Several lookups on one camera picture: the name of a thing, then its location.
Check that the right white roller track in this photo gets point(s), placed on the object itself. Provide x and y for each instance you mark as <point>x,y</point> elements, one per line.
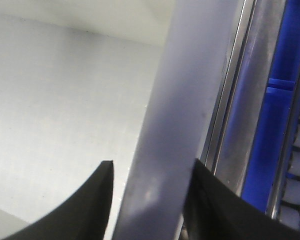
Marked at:
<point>289,211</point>

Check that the white plastic Totelife tote bin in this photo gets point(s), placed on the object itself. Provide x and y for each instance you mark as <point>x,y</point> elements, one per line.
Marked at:
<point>70,99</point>

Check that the metal shelf front rail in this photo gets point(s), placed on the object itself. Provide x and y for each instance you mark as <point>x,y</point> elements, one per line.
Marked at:
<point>232,131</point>

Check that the blue bin lower right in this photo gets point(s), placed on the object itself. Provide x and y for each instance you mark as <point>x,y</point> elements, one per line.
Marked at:
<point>275,110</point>

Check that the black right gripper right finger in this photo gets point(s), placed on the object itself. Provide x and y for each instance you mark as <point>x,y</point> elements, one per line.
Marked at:
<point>213,212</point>

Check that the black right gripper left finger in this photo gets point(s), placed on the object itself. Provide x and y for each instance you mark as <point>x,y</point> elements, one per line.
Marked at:
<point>83,216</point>

